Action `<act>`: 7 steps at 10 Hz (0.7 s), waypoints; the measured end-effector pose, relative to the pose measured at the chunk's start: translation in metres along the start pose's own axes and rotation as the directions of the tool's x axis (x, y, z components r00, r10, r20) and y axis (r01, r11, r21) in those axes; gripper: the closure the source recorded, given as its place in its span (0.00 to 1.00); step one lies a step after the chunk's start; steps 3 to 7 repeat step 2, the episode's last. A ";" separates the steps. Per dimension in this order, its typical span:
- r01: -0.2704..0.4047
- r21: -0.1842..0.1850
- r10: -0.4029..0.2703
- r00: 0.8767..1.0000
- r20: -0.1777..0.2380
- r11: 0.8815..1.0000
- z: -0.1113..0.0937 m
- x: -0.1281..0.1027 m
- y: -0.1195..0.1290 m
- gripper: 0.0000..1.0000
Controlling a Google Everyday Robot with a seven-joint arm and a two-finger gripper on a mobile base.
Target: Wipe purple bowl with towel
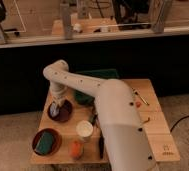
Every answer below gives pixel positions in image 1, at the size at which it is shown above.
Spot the purple bowl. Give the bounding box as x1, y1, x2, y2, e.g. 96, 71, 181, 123
47, 100, 72, 122

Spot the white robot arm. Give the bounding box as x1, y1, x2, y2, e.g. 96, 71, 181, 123
43, 60, 159, 171

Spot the wooden table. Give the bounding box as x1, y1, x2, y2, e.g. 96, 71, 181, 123
31, 79, 180, 164

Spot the white cup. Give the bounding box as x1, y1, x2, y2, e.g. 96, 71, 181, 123
76, 120, 93, 142

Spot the green sponge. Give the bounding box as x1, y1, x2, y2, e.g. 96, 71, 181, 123
35, 132, 55, 155

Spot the small orange object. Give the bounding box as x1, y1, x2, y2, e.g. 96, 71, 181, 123
135, 101, 141, 108

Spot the wooden board in background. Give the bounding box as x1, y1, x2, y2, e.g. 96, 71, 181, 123
52, 18, 119, 36

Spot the grey metal frame post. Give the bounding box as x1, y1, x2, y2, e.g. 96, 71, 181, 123
60, 3, 73, 40

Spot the black cable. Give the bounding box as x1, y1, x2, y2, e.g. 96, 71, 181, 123
169, 114, 189, 133

